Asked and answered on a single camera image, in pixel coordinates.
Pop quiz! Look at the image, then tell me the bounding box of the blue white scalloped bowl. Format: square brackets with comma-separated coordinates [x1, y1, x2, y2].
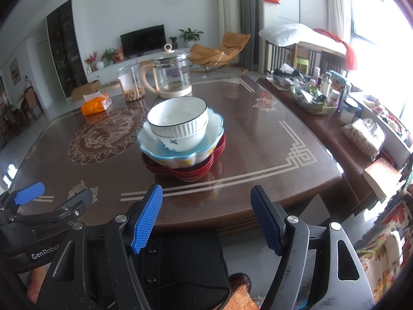
[137, 108, 224, 169]

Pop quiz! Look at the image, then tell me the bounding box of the red flower plate front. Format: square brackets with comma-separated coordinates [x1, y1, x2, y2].
[141, 134, 226, 183]

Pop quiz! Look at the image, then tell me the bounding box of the white bowl blue pattern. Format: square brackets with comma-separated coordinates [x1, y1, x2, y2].
[155, 125, 207, 153]

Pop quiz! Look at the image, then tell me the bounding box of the white ribbed bowl dark rim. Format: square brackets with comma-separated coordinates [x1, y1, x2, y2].
[147, 97, 209, 138]

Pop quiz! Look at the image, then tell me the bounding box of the person left hand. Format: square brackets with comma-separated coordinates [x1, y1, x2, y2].
[27, 266, 47, 304]

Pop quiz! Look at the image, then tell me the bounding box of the floral sofa cover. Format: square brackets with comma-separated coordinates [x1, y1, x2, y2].
[354, 183, 412, 303]

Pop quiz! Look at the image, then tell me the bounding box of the orange tissue pack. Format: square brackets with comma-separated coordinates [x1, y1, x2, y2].
[81, 92, 112, 116]

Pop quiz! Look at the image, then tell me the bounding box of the cardboard box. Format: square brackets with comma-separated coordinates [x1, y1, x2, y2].
[72, 80, 101, 102]

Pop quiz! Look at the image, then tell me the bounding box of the basket of toiletries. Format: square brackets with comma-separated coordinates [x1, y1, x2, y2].
[270, 62, 362, 125]

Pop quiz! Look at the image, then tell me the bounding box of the white tv cabinet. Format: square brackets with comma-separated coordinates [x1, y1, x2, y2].
[86, 50, 191, 85]

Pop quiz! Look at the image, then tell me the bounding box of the red flower vase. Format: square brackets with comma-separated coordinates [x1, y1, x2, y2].
[84, 51, 98, 74]

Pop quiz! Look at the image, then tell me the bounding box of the clear jar with peanuts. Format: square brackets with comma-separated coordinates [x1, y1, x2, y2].
[117, 65, 146, 102]

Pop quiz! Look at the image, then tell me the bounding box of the dark glass display cabinet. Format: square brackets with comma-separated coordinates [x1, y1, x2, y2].
[46, 0, 88, 98]

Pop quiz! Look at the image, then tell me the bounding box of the wooden side bench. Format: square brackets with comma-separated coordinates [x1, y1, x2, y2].
[263, 41, 349, 77]

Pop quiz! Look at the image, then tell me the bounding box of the black television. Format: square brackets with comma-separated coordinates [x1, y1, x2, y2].
[120, 25, 166, 58]

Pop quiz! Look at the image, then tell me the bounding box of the white pillow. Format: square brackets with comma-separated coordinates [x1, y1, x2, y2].
[258, 23, 346, 55]

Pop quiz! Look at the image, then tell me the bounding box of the orange lounge chair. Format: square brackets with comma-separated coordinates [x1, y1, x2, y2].
[188, 32, 251, 74]

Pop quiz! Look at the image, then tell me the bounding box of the green potted plant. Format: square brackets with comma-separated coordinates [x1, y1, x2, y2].
[179, 28, 204, 48]

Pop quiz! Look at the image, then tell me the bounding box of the white standing air conditioner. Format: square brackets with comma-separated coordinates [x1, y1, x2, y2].
[218, 0, 241, 39]

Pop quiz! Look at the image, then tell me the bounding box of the glass kettle cream handle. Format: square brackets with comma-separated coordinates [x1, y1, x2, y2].
[139, 43, 193, 99]

